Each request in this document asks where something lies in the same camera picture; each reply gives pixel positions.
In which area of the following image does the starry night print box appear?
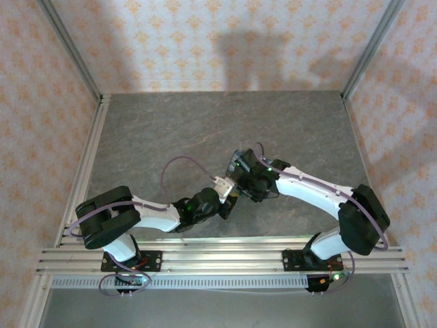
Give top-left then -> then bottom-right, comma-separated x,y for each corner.
226,149 -> 280,203

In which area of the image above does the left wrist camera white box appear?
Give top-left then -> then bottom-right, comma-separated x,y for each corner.
214,175 -> 237,203

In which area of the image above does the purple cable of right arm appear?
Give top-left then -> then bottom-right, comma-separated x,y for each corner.
256,141 -> 389,297

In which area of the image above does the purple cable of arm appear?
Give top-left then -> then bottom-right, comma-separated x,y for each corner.
70,156 -> 217,299
256,141 -> 389,297

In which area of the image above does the aluminium front rail beam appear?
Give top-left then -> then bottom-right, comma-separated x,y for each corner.
36,238 -> 410,275

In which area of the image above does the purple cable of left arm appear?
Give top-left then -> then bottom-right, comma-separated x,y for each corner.
70,156 -> 217,299

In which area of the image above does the slotted grey cable duct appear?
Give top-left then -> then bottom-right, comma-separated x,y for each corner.
51,275 -> 309,290

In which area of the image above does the aluminium side rail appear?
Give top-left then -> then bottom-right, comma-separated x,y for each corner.
54,95 -> 112,247

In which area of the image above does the aluminium frame post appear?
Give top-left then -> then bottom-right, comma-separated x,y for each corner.
341,0 -> 406,100
40,0 -> 104,102

